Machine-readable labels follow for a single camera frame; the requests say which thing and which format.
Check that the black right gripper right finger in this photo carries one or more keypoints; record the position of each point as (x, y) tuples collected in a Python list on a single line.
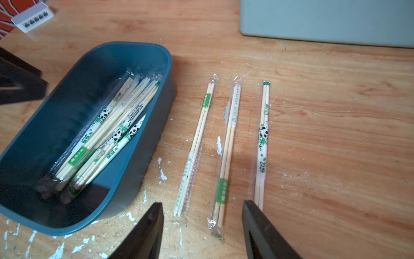
[(262, 240)]

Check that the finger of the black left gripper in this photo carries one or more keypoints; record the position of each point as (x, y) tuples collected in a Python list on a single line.
[(20, 81)]

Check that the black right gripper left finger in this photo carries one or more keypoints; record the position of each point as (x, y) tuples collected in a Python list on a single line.
[(144, 241)]

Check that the chopsticks pair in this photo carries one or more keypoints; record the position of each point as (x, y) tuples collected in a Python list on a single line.
[(216, 220), (98, 164), (126, 113), (262, 147), (192, 155), (71, 156)]

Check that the teal plastic storage box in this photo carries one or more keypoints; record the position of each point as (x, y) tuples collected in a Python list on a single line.
[(73, 104)]

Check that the wrapped chopsticks pair in box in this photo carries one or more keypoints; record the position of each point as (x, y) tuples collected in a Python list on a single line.
[(126, 113), (98, 164), (71, 156)]

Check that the grey lidded plastic container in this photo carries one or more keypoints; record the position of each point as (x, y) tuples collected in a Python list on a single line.
[(377, 23)]

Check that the white network switch box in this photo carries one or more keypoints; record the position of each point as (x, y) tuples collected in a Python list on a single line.
[(33, 17)]

